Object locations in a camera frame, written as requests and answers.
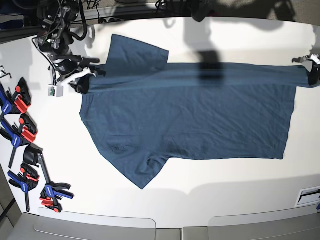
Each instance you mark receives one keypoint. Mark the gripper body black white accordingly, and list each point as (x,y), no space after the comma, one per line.
(72,69)
(315,58)

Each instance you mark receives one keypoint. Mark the dark blue T-shirt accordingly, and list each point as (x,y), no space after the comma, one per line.
(146,110)

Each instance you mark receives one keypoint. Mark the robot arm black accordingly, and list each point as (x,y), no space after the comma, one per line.
(47,49)

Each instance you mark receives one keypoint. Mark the top blue red bar clamp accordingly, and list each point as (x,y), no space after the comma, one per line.
(16,103)

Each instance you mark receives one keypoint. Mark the blue red bar clamp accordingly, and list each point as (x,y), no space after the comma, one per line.
(53,192)
(26,180)
(22,136)
(16,103)

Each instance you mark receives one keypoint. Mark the small metal hex key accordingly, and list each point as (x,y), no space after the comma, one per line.
(3,73)

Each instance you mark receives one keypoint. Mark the white label card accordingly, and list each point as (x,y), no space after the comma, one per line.
(308,196)

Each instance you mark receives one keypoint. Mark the left grey chair back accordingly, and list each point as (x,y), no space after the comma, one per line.
(47,225)

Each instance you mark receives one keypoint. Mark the grey chair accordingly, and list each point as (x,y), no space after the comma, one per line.
(302,223)
(47,225)

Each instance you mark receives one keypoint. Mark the right grey chair back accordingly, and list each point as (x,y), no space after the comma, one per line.
(302,223)

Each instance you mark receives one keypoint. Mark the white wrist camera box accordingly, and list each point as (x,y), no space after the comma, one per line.
(56,91)

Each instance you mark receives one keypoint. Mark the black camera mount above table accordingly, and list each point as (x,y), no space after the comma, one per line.
(200,9)

